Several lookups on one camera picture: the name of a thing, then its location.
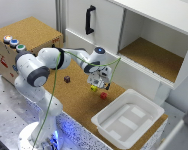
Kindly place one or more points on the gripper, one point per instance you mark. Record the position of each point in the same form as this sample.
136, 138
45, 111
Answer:
99, 76

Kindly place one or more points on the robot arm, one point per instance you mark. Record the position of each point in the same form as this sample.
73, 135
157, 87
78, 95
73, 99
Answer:
32, 71

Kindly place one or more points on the yellow block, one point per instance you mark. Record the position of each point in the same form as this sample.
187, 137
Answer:
93, 88

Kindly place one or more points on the pink block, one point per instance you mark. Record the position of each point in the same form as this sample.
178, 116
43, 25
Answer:
103, 96

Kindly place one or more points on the purple block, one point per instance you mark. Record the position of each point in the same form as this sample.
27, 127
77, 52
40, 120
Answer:
67, 79

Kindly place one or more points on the white plastic box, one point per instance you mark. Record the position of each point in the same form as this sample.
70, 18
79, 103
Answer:
127, 119

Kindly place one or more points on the white sliding door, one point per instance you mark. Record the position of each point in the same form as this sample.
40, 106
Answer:
94, 21

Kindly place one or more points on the white cabinet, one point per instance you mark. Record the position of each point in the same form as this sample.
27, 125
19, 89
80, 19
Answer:
150, 36

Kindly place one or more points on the wooden drawer box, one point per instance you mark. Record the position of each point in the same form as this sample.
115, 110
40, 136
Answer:
25, 40

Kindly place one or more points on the green button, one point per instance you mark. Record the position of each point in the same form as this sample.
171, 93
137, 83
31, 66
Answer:
20, 47

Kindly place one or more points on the blue button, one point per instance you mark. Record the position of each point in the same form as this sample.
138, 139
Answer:
14, 42

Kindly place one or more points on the red button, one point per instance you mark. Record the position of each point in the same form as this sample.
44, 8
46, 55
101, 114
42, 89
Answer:
7, 39

